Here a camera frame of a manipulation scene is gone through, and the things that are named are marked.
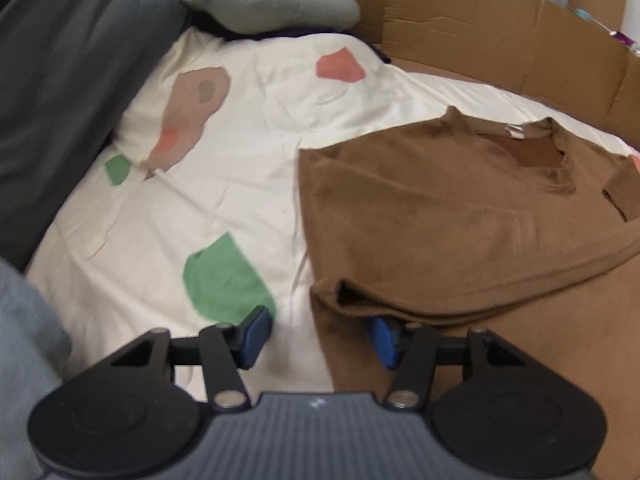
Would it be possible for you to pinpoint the grey-blue denim garment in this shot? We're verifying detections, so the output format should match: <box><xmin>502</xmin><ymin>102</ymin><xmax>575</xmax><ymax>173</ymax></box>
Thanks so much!
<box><xmin>0</xmin><ymin>257</ymin><xmax>73</xmax><ymax>480</ymax></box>

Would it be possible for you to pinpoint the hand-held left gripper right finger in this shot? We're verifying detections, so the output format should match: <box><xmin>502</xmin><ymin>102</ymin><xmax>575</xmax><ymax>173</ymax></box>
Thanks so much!
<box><xmin>369</xmin><ymin>316</ymin><xmax>528</xmax><ymax>410</ymax></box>

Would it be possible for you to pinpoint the cream bear print bed sheet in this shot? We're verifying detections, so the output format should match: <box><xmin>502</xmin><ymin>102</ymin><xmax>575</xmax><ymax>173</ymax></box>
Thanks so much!
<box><xmin>25</xmin><ymin>27</ymin><xmax>640</xmax><ymax>403</ymax></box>

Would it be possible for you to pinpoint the flattened cardboard sheet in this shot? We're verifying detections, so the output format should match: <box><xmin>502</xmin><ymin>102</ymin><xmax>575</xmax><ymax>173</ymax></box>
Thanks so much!
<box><xmin>265</xmin><ymin>0</ymin><xmax>640</xmax><ymax>148</ymax></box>

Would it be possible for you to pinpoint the dark grey pillow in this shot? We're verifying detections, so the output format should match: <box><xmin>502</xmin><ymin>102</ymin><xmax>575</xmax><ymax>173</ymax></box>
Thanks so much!
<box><xmin>0</xmin><ymin>0</ymin><xmax>193</xmax><ymax>273</ymax></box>

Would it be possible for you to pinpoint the brown t-shirt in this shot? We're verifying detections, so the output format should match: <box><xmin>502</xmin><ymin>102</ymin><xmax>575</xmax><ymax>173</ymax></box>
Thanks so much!
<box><xmin>297</xmin><ymin>106</ymin><xmax>640</xmax><ymax>480</ymax></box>

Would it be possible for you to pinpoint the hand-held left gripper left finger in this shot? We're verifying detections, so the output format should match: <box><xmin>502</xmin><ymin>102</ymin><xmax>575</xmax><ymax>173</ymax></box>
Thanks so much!
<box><xmin>110</xmin><ymin>306</ymin><xmax>275</xmax><ymax>411</ymax></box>

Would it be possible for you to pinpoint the black cloth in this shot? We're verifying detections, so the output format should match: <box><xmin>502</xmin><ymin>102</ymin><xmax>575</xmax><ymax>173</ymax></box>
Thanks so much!
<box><xmin>187</xmin><ymin>10</ymin><xmax>391</xmax><ymax>66</ymax></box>

